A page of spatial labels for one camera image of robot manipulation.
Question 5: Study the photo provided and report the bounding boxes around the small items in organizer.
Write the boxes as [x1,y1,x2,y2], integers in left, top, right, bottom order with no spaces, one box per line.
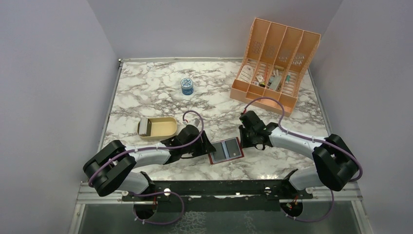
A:
[251,66,284,91]

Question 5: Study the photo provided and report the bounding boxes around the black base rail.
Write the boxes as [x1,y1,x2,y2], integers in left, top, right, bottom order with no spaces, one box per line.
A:
[122,179,313,213]

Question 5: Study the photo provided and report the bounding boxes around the beige oval tray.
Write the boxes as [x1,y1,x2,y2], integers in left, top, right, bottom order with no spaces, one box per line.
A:
[137,117,177,140]

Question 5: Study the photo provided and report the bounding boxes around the stack of cards in tray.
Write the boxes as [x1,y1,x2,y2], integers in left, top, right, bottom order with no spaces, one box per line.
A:
[137,117,152,137]

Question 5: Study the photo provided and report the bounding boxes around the blue round tin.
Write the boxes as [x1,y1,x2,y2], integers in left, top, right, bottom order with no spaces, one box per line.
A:
[180,78,194,96]

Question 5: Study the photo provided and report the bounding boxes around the red leather card holder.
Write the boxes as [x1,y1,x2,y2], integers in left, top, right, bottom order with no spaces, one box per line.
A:
[208,137,244,165]

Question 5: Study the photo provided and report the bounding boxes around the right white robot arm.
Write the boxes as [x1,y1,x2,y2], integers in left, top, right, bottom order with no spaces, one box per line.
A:
[239,111,358,198]

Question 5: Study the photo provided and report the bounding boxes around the orange plastic file organizer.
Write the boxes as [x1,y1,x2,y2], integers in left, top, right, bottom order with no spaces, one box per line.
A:
[230,18,321,117]

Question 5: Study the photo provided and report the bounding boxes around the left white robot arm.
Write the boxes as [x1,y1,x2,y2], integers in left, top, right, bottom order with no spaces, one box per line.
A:
[83,125,216,200]

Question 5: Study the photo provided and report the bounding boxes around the white striped card in organizer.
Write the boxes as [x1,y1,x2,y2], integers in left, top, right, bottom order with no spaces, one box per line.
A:
[237,65,254,83]

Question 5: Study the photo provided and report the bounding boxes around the black VIP credit card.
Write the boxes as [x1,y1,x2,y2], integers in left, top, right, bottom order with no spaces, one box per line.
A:
[225,137,242,158]

